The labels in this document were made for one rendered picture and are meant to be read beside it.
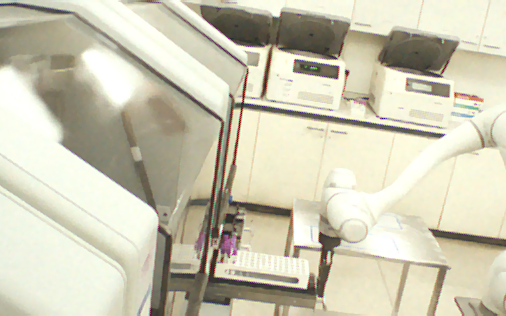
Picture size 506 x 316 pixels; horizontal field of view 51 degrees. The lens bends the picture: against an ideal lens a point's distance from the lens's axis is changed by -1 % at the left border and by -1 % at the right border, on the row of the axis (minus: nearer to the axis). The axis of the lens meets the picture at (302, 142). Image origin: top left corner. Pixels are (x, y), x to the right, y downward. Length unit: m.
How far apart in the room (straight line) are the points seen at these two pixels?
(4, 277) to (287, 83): 3.51
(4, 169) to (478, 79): 4.45
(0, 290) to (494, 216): 4.24
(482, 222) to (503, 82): 1.24
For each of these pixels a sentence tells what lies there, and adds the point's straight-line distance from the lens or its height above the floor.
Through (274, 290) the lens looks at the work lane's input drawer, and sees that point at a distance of 1.74.
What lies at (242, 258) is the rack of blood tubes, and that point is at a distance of 1.76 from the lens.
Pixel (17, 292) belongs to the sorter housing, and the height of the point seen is 1.46.
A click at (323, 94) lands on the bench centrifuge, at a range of 3.92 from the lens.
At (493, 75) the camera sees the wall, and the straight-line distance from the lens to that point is 4.86.
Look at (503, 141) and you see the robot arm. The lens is 1.60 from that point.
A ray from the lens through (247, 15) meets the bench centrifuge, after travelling 4.03.
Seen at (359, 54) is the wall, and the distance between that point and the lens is 4.53.
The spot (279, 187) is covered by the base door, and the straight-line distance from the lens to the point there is 4.10.
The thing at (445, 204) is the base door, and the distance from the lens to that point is 4.34.
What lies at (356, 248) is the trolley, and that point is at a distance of 2.07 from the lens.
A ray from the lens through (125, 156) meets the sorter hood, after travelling 0.80.
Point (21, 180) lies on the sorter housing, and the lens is 0.58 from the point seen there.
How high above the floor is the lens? 1.72
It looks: 16 degrees down
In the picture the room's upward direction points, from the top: 10 degrees clockwise
